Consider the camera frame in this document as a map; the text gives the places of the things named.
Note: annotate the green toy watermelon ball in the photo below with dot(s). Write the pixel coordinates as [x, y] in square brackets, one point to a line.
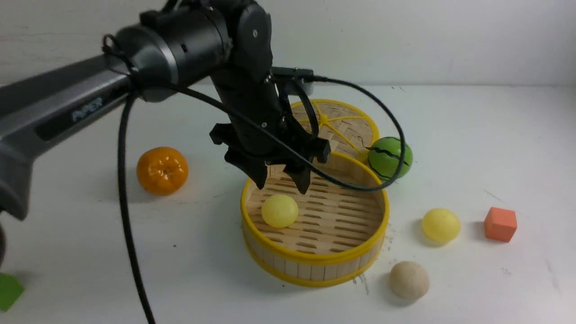
[384, 156]

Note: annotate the woven bamboo steamer lid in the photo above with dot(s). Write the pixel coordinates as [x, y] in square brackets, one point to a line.
[349, 130]

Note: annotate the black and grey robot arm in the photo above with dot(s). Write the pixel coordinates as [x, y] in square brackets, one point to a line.
[228, 41]

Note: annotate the orange cube block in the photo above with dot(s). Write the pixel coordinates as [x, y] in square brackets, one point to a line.
[500, 224]

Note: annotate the beige bun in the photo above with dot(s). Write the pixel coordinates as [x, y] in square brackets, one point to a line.
[409, 280]

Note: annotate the bamboo steamer tray yellow rim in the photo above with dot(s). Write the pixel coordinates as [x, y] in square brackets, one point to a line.
[337, 235]

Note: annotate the yellow bun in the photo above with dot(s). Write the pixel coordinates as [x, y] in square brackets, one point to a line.
[441, 225]
[279, 211]

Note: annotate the orange toy tangerine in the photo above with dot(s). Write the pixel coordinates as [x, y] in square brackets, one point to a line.
[162, 171]

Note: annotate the green block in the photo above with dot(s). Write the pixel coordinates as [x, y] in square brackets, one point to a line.
[10, 290]

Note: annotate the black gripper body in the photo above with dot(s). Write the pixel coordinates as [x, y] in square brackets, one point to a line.
[271, 120]

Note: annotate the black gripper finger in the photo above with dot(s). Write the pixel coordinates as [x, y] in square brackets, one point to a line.
[254, 167]
[300, 175]

